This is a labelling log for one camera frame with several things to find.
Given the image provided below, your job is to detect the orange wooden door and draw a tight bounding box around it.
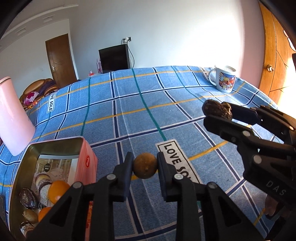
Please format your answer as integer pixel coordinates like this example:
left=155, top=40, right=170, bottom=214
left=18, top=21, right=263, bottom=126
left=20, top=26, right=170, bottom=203
left=259, top=1, right=295, bottom=105

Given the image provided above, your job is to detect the small orange tangerine left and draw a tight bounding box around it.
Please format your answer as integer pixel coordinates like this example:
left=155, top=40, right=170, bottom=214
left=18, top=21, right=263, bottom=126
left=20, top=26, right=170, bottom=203
left=38, top=207, right=51, bottom=222

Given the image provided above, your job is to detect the wall power socket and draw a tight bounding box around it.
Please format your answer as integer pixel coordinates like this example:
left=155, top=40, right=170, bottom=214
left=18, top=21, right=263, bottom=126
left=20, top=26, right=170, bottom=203
left=121, top=37, right=131, bottom=44

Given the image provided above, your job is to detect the pink electric kettle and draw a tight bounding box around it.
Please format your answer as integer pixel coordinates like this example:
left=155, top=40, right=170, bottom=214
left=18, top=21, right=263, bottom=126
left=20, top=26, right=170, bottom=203
left=1, top=76, right=35, bottom=156

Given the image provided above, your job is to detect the pink biscuit tin box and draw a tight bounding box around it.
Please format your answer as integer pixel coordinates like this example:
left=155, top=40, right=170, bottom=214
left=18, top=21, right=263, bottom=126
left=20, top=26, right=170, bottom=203
left=9, top=136, right=98, bottom=240

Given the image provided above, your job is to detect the large front orange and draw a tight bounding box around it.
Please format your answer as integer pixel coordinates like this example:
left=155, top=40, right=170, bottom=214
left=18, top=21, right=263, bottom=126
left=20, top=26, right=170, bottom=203
left=48, top=180, right=70, bottom=204

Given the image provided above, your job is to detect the striped cake roll slice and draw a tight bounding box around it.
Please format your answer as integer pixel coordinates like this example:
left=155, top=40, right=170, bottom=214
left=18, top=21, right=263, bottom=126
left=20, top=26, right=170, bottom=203
left=20, top=221, right=35, bottom=238

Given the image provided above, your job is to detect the black television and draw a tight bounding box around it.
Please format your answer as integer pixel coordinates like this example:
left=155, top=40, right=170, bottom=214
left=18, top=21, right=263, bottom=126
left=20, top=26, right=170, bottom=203
left=99, top=44, right=130, bottom=73

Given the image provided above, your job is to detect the pink floral cushion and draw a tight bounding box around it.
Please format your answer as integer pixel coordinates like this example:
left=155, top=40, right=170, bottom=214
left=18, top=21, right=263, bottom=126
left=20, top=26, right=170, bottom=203
left=23, top=91, right=39, bottom=105

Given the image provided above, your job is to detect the brown wooden door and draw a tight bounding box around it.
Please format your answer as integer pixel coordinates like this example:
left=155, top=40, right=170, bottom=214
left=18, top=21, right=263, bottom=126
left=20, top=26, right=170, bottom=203
left=45, top=34, right=77, bottom=88

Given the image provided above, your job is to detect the colourful printed ceramic mug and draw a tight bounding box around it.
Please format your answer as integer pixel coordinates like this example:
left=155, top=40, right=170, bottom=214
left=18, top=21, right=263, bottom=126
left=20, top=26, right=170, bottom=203
left=208, top=66, right=236, bottom=93

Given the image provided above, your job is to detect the printed paper leaflet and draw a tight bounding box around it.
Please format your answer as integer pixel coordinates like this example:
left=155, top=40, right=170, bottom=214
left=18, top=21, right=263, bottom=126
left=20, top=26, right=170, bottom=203
left=32, top=154, right=79, bottom=197

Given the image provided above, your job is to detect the small brown round fruit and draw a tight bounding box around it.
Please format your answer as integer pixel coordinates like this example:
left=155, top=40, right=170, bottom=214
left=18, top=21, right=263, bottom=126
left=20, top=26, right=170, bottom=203
left=133, top=153, right=158, bottom=179

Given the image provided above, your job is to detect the blue plaid tablecloth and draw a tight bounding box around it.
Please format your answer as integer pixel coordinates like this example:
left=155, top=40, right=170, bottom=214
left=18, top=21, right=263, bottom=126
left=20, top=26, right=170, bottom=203
left=0, top=66, right=285, bottom=241

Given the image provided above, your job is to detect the right hand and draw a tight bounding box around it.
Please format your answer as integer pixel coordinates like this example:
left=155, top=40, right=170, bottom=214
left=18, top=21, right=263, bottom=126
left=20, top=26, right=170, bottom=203
left=264, top=195, right=295, bottom=218

